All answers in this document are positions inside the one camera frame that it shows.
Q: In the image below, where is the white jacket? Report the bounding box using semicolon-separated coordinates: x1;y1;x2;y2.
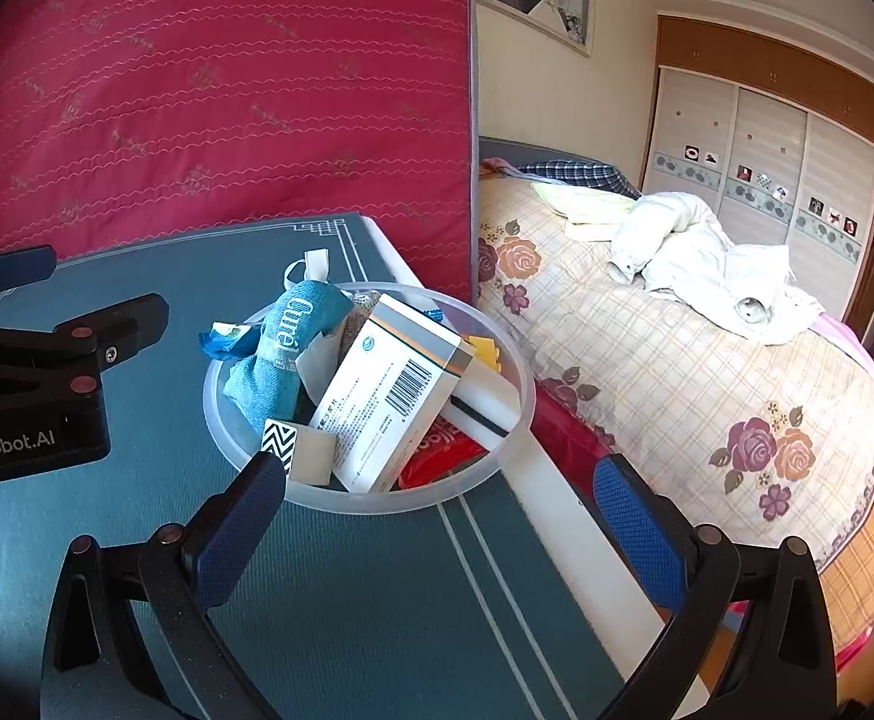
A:
608;191;826;346

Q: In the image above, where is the red quilted mattress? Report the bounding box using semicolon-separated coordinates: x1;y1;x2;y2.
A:
0;0;480;305

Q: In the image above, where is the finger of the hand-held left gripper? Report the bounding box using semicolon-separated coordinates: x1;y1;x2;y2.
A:
0;244;58;299
0;294;172;400

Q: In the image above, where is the clear plastic bowl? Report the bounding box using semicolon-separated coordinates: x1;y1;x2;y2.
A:
203;281;537;515

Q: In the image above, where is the white box with zigzag print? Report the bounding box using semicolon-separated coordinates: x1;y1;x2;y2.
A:
260;420;337;487

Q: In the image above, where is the pink cloth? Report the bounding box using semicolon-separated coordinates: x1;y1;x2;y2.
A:
807;313;874;406

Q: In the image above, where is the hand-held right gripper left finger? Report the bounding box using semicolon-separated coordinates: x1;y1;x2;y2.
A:
38;450;288;720

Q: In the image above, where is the wardrobe with sliding doors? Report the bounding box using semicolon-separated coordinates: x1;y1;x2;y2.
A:
641;13;874;312

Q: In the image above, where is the teal table mat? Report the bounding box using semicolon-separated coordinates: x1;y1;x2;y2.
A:
0;214;625;720

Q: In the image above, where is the pale yellow pillow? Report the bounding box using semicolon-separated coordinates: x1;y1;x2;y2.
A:
530;181;636;241

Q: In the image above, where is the checkered cloth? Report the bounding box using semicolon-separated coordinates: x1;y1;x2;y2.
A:
492;157;642;200

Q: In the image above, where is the orange and yellow toy block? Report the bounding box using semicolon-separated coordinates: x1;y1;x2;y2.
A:
461;334;501;372

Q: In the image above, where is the teal mesh pouch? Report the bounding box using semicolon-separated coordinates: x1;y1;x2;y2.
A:
227;249;354;428

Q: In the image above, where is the white sponge with black stripe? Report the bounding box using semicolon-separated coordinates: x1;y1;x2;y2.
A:
447;371;528;451

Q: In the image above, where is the blue snack packet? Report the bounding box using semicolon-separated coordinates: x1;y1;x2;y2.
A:
198;321;265;361

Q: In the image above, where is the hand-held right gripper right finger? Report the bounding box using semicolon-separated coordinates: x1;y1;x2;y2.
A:
593;454;835;720

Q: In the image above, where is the floral bed sheet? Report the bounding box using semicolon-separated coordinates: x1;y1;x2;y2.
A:
476;157;874;683

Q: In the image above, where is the grey-blue bed headboard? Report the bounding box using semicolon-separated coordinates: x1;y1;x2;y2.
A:
477;136;610;170

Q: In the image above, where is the white barcode medicine box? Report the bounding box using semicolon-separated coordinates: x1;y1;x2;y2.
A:
315;292;475;494

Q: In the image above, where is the red packet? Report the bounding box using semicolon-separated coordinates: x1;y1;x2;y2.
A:
399;420;486;492

